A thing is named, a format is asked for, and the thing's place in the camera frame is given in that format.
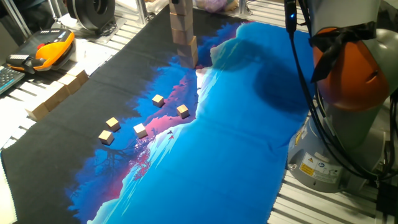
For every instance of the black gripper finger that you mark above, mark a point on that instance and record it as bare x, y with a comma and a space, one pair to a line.
175, 1

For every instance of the large wooden cube block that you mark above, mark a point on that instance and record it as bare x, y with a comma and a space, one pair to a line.
183, 36
189, 62
182, 21
181, 7
187, 49

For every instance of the silver and orange robot arm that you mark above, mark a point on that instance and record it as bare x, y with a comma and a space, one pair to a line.
342, 77

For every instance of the white crumpled cloth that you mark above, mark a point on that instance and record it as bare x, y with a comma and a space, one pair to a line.
155, 6

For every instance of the purple plastic bag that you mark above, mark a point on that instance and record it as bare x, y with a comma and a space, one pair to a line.
211, 5

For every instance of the white paper sheet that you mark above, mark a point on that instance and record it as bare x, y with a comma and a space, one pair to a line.
93, 59

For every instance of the small wooden cube block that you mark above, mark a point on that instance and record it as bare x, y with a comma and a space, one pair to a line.
112, 123
106, 137
140, 130
158, 100
183, 111

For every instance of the medium wooden cube block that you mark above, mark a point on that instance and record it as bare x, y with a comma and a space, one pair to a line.
70, 82
49, 99
60, 90
78, 74
36, 112

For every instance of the orange and black teach pendant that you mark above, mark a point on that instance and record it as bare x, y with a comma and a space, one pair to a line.
49, 51

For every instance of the printed landscape cloth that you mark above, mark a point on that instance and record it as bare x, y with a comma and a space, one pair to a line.
217, 155

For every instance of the black computer keyboard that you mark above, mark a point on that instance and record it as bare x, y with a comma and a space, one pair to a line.
9, 79

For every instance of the black jacket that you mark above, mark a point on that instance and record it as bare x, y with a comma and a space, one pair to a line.
388, 12

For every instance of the white foam sheet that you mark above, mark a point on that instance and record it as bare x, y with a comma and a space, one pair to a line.
6, 199

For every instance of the aluminium frame post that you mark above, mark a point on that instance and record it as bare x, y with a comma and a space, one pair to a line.
243, 6
142, 11
17, 18

